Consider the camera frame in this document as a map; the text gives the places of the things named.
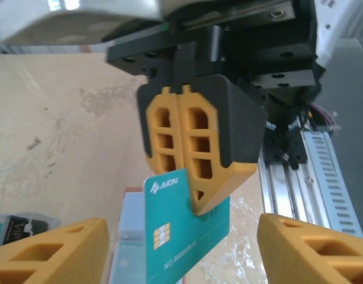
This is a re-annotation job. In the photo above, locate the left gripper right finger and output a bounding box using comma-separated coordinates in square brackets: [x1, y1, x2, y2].
[256, 213, 363, 284]

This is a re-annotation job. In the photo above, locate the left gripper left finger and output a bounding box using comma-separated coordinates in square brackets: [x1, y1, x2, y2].
[0, 217, 110, 284]

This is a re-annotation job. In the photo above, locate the teal chip credit card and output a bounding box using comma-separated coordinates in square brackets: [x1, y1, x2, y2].
[143, 167, 232, 284]

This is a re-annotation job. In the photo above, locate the black VIP card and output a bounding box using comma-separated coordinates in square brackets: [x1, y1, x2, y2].
[5, 215, 50, 246]

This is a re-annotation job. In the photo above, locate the aluminium mounting rail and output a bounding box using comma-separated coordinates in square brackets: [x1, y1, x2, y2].
[258, 130, 329, 227]

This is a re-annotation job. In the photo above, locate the grey slotted cable duct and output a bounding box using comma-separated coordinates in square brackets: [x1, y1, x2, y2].
[301, 130, 363, 239]

